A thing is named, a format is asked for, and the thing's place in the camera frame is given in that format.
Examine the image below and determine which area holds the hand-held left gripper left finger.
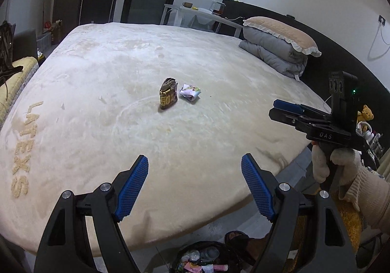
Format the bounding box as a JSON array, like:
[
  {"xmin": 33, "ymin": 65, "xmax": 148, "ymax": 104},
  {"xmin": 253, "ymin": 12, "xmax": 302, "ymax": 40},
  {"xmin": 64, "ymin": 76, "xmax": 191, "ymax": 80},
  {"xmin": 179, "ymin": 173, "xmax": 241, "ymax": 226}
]
[{"xmin": 33, "ymin": 155, "xmax": 149, "ymax": 273}]

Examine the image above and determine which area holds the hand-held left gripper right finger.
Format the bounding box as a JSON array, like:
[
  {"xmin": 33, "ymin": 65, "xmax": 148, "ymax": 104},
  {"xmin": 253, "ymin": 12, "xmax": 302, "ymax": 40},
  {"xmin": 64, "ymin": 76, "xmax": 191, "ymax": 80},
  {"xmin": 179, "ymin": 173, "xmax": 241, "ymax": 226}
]
[{"xmin": 241, "ymin": 153, "xmax": 358, "ymax": 273}]

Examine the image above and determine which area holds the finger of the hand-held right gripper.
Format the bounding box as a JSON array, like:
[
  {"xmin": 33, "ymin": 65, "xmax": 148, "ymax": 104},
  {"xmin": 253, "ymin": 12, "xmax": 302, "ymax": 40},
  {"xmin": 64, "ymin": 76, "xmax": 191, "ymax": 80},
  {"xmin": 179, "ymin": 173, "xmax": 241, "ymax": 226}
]
[
  {"xmin": 273, "ymin": 100, "xmax": 332, "ymax": 120},
  {"xmin": 269, "ymin": 108, "xmax": 332, "ymax": 133}
]

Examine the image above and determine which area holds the black trash bin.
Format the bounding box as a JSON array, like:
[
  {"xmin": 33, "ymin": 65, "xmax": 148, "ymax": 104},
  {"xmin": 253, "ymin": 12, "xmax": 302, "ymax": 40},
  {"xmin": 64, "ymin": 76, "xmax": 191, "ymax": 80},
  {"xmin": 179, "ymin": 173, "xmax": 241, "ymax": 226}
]
[{"xmin": 171, "ymin": 241, "xmax": 244, "ymax": 273}]

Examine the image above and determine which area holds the pastel snack packet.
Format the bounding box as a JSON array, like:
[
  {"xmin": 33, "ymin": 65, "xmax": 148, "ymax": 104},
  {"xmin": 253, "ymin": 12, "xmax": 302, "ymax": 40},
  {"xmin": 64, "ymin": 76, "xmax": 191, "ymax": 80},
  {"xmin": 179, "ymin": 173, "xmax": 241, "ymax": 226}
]
[{"xmin": 179, "ymin": 84, "xmax": 202, "ymax": 104}]

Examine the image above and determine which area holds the brown snack packet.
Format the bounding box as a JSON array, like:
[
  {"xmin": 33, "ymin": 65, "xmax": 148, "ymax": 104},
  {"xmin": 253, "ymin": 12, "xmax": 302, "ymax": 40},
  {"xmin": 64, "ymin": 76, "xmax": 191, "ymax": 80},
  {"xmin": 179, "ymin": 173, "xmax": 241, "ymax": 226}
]
[{"xmin": 158, "ymin": 78, "xmax": 178, "ymax": 112}]

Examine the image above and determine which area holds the person's right hand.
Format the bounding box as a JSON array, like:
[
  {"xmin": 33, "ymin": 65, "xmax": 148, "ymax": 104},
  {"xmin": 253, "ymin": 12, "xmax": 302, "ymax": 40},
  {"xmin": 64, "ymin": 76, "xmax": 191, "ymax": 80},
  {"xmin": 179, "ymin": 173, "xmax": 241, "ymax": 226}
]
[{"xmin": 311, "ymin": 145, "xmax": 366, "ymax": 187}]

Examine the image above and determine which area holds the yellow teddy bear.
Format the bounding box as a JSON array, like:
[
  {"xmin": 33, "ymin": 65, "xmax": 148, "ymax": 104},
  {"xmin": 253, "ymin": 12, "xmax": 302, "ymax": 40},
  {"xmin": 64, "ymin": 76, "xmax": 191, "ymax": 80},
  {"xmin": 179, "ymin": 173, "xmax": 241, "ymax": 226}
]
[{"xmin": 356, "ymin": 105, "xmax": 375, "ymax": 123}]

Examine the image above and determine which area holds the folded grey duvet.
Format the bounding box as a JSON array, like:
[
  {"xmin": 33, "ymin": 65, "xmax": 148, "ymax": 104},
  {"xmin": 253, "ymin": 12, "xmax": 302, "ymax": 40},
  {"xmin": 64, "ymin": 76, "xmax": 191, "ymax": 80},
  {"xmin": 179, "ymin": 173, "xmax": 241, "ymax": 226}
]
[{"xmin": 238, "ymin": 26, "xmax": 308, "ymax": 80}]

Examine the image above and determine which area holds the black sandal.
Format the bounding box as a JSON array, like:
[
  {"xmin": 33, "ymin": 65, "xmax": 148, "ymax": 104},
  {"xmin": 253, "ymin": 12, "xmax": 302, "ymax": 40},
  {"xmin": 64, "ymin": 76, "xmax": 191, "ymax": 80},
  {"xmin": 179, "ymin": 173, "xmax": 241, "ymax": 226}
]
[{"xmin": 225, "ymin": 230, "xmax": 256, "ymax": 265}]

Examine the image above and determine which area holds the person's foot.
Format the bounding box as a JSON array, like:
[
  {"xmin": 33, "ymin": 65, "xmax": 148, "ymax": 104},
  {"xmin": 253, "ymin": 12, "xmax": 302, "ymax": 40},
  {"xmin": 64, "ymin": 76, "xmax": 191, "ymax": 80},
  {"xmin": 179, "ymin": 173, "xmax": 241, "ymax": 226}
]
[{"xmin": 244, "ymin": 235, "xmax": 272, "ymax": 265}]

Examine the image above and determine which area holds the black headboard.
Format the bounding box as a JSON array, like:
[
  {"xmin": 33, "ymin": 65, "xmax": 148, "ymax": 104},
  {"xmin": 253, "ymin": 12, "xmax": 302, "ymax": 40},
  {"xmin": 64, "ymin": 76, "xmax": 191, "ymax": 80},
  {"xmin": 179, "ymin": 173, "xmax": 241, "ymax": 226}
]
[{"xmin": 222, "ymin": 0, "xmax": 390, "ymax": 93}]

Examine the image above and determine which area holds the beige frilled pillow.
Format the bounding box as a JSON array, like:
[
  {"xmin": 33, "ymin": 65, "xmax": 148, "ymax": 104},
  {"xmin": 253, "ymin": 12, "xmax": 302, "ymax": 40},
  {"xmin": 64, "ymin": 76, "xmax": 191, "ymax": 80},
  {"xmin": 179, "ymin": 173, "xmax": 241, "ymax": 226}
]
[{"xmin": 243, "ymin": 16, "xmax": 322, "ymax": 58}]

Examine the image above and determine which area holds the mustard yellow rug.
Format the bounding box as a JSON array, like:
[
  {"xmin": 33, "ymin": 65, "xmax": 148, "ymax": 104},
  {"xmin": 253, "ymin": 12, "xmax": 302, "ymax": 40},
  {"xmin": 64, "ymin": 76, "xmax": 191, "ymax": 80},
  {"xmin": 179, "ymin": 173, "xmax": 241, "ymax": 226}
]
[{"xmin": 291, "ymin": 200, "xmax": 363, "ymax": 258}]

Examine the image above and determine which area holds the white chair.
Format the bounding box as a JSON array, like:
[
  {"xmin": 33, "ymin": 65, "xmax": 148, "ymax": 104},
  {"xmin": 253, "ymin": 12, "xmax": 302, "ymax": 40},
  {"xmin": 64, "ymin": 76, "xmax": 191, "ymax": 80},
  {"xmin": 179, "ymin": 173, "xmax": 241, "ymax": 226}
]
[{"xmin": 192, "ymin": 15, "xmax": 220, "ymax": 32}]

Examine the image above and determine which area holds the clear kettle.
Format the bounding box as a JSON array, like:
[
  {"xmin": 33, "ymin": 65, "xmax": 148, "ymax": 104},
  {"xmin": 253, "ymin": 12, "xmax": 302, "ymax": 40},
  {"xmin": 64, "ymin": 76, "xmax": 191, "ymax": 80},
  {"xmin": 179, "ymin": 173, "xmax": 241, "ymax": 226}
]
[{"xmin": 210, "ymin": 0, "xmax": 226, "ymax": 16}]

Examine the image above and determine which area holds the white table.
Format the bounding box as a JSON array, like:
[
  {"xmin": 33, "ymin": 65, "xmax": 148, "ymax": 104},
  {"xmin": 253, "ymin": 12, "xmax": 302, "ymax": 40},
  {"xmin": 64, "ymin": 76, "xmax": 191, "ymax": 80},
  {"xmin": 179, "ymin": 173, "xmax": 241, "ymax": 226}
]
[{"xmin": 160, "ymin": 4, "xmax": 244, "ymax": 39}]

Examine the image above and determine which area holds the yellow blanket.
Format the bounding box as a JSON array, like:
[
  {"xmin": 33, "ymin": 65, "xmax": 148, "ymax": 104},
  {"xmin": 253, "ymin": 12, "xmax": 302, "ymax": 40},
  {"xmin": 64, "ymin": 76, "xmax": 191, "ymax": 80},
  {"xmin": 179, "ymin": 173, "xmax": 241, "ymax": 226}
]
[{"xmin": 0, "ymin": 56, "xmax": 39, "ymax": 127}]

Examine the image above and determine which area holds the grey storage box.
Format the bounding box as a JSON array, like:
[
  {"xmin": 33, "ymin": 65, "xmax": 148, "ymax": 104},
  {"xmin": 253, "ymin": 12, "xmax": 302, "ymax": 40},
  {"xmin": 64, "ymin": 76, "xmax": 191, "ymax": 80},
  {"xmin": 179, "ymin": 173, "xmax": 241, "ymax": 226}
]
[{"xmin": 36, "ymin": 32, "xmax": 52, "ymax": 53}]

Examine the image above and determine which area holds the black jacket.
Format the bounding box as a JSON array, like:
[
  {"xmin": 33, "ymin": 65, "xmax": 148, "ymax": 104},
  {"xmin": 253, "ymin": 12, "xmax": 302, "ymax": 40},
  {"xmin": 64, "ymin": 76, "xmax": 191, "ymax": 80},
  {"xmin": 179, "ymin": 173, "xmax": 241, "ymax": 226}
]
[{"xmin": 0, "ymin": 20, "xmax": 23, "ymax": 84}]

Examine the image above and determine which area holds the white fridge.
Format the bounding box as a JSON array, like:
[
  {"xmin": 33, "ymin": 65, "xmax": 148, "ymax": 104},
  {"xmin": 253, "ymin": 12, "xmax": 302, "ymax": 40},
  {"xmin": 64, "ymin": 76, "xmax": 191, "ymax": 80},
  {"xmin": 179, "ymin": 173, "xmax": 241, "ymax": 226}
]
[{"xmin": 6, "ymin": 0, "xmax": 40, "ymax": 36}]

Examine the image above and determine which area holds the white power cable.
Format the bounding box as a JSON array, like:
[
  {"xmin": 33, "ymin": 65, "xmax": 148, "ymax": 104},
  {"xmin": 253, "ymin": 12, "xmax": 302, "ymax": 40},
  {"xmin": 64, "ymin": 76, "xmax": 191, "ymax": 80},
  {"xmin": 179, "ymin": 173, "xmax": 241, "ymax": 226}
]
[{"xmin": 367, "ymin": 21, "xmax": 390, "ymax": 62}]

